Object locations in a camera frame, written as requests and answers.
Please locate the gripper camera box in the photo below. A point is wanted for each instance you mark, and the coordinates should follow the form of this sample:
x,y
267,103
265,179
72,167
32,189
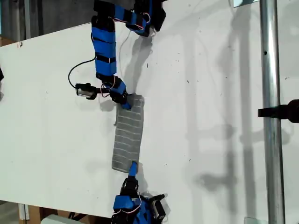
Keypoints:
x,y
83,90
160,210

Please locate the black clamp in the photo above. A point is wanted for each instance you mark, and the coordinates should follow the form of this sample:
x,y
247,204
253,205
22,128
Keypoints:
x,y
280,112

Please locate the brown cardboard box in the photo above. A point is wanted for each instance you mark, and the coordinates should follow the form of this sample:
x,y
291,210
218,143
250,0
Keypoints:
x,y
58,213

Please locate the white plastic object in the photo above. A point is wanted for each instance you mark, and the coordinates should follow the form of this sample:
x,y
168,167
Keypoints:
x,y
56,219

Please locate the white table leg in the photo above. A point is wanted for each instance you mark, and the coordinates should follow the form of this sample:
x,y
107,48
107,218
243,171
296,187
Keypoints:
x,y
23,211

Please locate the steel post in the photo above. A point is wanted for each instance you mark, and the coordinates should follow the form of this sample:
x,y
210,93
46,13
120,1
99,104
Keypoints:
x,y
271,70

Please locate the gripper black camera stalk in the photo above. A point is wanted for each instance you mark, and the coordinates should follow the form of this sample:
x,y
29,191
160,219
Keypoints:
x,y
156,197
98,90

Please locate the small black object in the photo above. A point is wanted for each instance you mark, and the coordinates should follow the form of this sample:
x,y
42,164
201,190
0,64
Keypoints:
x,y
1,74

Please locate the grey striped microfibre towel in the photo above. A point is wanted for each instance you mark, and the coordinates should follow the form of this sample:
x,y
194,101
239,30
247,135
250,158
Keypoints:
x,y
128,135

